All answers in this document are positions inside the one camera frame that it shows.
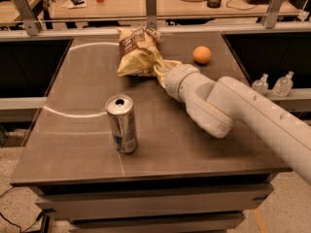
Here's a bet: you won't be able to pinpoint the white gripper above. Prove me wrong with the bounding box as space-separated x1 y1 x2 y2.
154 60 200 102

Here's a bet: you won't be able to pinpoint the brown chip bag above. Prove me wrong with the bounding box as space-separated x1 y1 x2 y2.
118 27 164 77

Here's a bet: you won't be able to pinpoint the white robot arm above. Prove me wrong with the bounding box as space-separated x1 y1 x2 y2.
154 62 311 184

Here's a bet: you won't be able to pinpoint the orange fruit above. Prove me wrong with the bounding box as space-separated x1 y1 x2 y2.
192 46 211 64

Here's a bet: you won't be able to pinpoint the silver drink can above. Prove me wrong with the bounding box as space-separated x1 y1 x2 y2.
105 95 138 153

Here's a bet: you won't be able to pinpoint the black mesh pen cup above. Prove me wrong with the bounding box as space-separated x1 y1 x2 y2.
207 0 222 9

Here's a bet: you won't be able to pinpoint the clear sanitizer bottle left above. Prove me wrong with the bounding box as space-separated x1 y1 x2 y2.
252 74 268 95

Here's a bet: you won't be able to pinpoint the clear sanitizer bottle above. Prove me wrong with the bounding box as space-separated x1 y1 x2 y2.
252 74 268 95
272 71 294 97

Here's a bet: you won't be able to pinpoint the clear sanitizer bottle right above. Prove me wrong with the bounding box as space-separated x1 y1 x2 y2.
272 71 294 97

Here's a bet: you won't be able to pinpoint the grey cabinet drawers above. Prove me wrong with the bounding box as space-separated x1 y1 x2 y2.
35 175 275 233

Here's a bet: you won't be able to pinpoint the grey metal bracket middle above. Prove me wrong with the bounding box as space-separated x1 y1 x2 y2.
146 0 156 29

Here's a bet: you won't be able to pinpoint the grey metal bracket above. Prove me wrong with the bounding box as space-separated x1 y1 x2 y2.
13 0 41 36
146 0 156 29
262 0 284 29

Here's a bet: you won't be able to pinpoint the grey metal bracket left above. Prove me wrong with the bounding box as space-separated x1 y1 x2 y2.
13 0 41 36

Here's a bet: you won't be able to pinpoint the grey metal bracket right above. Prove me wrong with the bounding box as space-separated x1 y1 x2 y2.
262 0 284 29

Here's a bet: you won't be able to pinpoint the black floor cable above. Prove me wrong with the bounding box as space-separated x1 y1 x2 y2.
0 186 47 233

